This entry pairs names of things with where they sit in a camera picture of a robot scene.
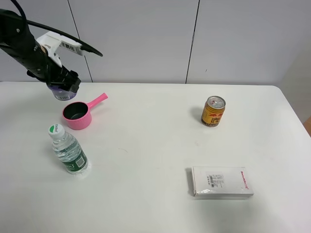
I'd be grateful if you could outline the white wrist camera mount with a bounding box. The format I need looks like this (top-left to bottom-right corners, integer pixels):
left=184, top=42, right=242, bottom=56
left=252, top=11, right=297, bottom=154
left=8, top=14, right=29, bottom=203
left=36, top=31, right=83, bottom=67

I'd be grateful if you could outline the purple air freshener jar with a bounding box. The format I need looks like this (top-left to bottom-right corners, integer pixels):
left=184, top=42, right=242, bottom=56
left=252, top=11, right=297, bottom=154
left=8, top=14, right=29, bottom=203
left=48, top=86, right=76, bottom=101

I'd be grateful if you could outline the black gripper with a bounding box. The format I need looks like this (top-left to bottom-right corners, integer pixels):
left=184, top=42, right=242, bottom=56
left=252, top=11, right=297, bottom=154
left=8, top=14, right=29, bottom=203
left=4, top=32, right=81, bottom=94

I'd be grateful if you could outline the black cable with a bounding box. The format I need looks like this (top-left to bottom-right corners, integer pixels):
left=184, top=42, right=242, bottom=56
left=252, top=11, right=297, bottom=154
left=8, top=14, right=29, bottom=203
left=9, top=0, right=104, bottom=58

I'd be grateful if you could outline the clear water bottle green label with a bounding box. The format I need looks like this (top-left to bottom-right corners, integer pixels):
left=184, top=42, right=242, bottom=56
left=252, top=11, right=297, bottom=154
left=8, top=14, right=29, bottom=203
left=48, top=124, right=88, bottom=175

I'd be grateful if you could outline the gold energy drink can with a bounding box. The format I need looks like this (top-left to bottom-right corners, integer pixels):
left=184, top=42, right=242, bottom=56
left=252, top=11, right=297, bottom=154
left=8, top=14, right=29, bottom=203
left=201, top=96, right=226, bottom=127

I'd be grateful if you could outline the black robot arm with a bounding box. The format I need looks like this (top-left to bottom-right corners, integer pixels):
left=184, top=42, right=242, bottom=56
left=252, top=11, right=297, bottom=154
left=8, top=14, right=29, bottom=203
left=0, top=9, right=81, bottom=93

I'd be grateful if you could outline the white flat cardboard box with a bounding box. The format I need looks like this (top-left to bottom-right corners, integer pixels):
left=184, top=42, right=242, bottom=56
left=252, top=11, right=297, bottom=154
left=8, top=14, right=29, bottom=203
left=191, top=166, right=254, bottom=199

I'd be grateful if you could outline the pink toy saucepan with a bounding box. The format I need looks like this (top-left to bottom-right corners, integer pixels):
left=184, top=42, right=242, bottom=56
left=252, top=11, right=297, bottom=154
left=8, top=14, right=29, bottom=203
left=62, top=93, right=108, bottom=130

